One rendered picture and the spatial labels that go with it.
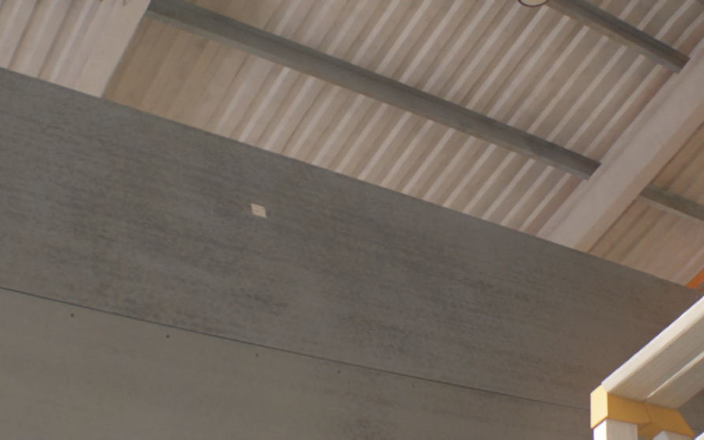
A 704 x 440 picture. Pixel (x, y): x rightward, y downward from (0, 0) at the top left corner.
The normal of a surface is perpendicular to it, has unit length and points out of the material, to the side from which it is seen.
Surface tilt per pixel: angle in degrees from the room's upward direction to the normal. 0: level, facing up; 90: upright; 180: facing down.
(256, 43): 90
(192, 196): 90
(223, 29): 90
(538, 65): 176
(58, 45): 176
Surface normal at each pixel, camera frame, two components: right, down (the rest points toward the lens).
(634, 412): 0.57, -0.63
